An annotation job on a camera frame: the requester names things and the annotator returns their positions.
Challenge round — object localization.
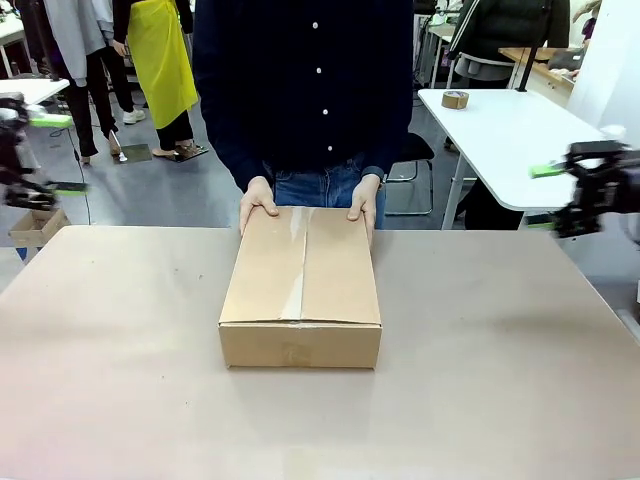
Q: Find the person's right hand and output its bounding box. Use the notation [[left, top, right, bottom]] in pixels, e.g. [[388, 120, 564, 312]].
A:
[[238, 176, 281, 239]]

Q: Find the small open cardboard box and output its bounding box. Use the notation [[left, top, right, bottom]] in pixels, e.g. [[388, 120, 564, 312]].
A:
[[8, 207, 72, 250]]

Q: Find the person in navy shirt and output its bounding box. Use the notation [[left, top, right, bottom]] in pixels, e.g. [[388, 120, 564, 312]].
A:
[[192, 0, 416, 230]]

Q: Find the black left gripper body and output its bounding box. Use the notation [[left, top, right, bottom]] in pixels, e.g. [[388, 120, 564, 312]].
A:
[[0, 124, 37, 189]]

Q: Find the person's left forearm navy sleeve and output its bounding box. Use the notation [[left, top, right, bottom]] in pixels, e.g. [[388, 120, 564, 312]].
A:
[[359, 89, 415, 184]]

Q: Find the large white side table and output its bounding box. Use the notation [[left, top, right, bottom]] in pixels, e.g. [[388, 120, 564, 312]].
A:
[[416, 88, 609, 231]]

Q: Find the person's left hand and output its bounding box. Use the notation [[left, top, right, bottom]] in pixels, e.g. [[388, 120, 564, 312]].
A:
[[345, 177, 379, 247]]

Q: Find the small white table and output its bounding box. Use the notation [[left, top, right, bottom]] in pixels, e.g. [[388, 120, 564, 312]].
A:
[[0, 77, 71, 107]]

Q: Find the person in grey hoodie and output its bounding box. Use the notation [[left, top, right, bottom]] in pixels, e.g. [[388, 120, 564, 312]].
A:
[[42, 0, 137, 165]]

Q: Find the black folding chair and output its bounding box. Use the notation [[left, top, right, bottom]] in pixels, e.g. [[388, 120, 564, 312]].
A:
[[383, 133, 436, 217]]

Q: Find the dark square floor plate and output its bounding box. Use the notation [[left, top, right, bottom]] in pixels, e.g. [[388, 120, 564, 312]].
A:
[[114, 143, 154, 164]]

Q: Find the wooden work table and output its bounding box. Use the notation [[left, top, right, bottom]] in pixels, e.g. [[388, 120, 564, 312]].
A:
[[498, 46, 587, 104]]

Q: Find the thin black power cable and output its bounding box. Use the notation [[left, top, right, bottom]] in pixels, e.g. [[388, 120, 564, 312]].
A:
[[49, 127, 95, 227]]

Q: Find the person in dark jacket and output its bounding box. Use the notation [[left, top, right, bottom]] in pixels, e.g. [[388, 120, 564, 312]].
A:
[[448, 0, 572, 82]]

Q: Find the person's right forearm navy sleeve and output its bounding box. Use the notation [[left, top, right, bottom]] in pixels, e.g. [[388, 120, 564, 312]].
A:
[[192, 74, 274, 194]]

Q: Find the brown cardboard shipping box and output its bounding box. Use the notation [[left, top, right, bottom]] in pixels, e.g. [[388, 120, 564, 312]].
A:
[[217, 204, 384, 371]]

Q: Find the black camera stand pole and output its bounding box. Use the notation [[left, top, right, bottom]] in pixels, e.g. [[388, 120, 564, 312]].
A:
[[514, 0, 547, 94]]

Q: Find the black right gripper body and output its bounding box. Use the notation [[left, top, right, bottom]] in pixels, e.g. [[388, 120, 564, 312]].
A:
[[594, 162, 640, 224]]

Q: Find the person in yellow apron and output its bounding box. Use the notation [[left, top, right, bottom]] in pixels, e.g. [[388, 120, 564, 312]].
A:
[[112, 0, 209, 161]]

